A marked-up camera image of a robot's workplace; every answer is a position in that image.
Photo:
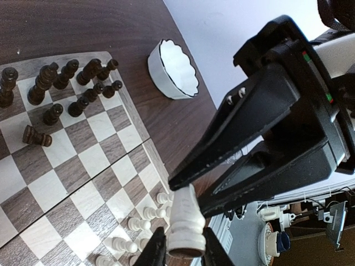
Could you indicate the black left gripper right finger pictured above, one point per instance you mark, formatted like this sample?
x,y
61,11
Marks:
x,y
215,255

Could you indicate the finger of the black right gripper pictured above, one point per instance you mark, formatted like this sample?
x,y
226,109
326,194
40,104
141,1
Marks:
x,y
264,174

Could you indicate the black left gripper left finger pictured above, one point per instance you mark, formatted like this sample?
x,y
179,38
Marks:
x,y
154,253

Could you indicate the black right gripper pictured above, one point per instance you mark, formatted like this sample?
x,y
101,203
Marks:
x,y
301,88

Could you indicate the white knight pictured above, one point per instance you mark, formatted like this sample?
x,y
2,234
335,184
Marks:
x,y
186,240

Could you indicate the white pawn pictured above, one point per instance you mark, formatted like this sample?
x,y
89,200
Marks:
x,y
136,224
151,213
163,198
123,245

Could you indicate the dark pawn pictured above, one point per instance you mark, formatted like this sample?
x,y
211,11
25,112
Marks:
x,y
32,136

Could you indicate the wooden chess board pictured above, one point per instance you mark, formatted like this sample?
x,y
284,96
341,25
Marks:
x,y
64,204

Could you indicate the white scalloped bowl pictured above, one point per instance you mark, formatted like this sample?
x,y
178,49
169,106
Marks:
x,y
172,72

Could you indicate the dark rook corner piece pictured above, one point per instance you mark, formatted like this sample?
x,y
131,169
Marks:
x,y
112,65

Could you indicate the aluminium front rail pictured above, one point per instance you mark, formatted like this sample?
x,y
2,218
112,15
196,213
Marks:
x,y
220,225

